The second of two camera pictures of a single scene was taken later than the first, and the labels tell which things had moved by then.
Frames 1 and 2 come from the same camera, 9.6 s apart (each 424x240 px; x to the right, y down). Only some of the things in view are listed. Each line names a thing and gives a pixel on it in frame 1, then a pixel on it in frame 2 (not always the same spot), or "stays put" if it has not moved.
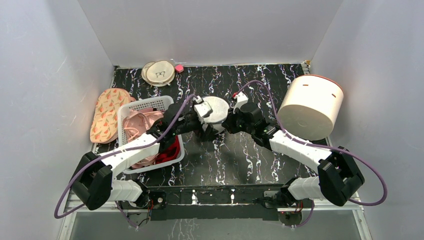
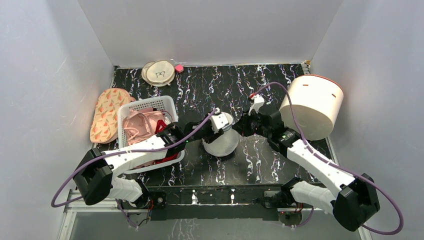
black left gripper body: x=190 y=124 to x=205 y=132
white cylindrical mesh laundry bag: x=220 y=110 to x=225 y=144
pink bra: x=136 y=123 stays put
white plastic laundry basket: x=158 y=103 stays put
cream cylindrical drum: x=309 y=107 stays put
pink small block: x=179 y=68 stays put
